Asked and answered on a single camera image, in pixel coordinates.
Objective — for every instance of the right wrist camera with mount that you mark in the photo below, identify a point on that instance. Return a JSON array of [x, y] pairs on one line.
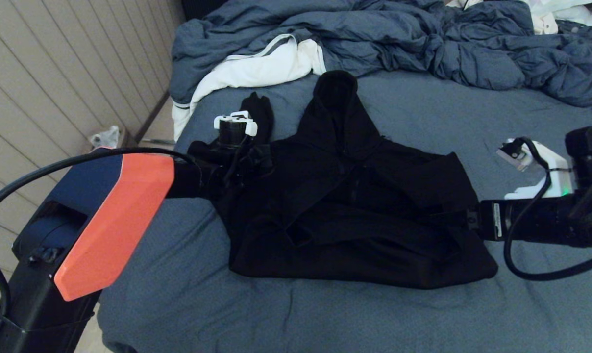
[[541, 171]]

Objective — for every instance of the blue bed sheet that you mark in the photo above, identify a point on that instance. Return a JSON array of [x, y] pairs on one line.
[[325, 318]]

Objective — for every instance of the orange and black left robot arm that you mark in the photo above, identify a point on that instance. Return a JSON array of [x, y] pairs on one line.
[[114, 215]]

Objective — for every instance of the black zip hoodie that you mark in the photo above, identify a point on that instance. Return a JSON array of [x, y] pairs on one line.
[[350, 235]]

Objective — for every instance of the grey metal rod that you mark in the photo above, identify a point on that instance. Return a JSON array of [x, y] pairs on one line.
[[159, 142]]

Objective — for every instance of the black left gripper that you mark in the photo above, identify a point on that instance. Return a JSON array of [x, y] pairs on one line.
[[257, 164]]

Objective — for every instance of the rumpled blue duvet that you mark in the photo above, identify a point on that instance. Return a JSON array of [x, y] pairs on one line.
[[374, 34]]

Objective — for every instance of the white garment with grey stripe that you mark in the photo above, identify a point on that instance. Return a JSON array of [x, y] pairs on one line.
[[257, 68]]

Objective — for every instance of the white pillow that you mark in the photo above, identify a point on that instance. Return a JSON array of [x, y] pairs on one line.
[[568, 14]]

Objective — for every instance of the black headboard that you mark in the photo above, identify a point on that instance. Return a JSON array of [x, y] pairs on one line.
[[198, 7]]

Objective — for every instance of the cream rumpled garment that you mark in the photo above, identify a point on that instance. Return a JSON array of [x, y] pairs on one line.
[[546, 24]]

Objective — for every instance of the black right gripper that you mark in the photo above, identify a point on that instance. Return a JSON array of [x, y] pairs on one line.
[[487, 220]]

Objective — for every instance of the clear plastic bin bag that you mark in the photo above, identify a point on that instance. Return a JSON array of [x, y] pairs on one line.
[[105, 137]]

